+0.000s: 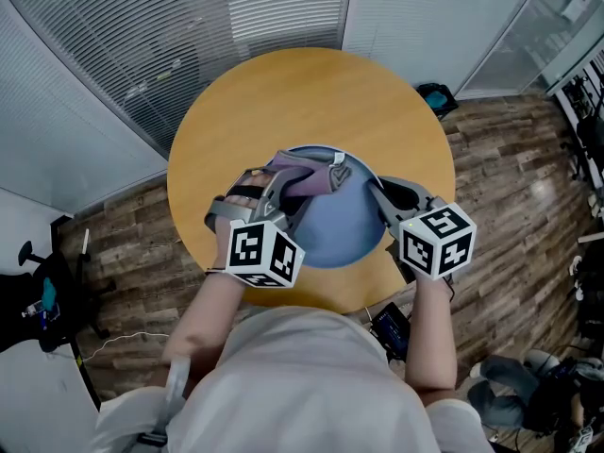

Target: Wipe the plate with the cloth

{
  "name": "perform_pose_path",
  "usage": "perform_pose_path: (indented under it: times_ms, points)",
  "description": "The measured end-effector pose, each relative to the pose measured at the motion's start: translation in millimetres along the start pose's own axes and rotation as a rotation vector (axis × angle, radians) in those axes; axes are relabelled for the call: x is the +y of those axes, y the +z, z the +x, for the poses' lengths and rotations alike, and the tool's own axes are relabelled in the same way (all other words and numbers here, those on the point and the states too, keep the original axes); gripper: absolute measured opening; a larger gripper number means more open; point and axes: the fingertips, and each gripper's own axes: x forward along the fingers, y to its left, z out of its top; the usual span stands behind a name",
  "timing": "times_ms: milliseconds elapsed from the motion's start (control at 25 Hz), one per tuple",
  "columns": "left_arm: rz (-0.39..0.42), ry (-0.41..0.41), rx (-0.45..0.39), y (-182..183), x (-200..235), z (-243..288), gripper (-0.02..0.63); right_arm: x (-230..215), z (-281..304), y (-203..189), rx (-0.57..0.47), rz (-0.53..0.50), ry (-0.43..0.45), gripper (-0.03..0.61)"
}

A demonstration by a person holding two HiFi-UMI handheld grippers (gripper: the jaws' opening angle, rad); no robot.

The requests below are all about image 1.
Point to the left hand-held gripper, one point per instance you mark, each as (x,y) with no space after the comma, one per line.
(257,253)

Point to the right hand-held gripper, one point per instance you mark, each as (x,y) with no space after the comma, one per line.
(436,241)

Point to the purple cloth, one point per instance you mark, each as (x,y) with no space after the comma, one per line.
(307,168)

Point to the blue plate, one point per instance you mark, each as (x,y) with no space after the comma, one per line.
(340,229)

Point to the person's left forearm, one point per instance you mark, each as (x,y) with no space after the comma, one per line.
(207,314)

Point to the person's right forearm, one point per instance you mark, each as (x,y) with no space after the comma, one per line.
(431,338)

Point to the person's left hand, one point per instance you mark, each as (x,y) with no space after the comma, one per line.
(245,200)

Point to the black bin with teal bag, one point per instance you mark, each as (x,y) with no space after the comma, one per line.
(436,98)

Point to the thin dark wristband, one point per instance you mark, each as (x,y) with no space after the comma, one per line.
(216,270)

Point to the black device with screen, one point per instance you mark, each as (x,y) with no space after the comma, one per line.
(391,328)

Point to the window blinds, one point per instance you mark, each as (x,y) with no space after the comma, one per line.
(156,40)

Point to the black equipment rack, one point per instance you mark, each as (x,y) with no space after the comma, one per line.
(585,111)

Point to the person's white shirt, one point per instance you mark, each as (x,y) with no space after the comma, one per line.
(302,385)

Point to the teal object on chair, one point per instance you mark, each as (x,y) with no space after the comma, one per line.
(49,293)

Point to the black office chair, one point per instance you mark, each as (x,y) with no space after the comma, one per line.
(28,309)

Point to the white desk with black edge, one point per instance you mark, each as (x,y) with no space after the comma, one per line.
(33,394)

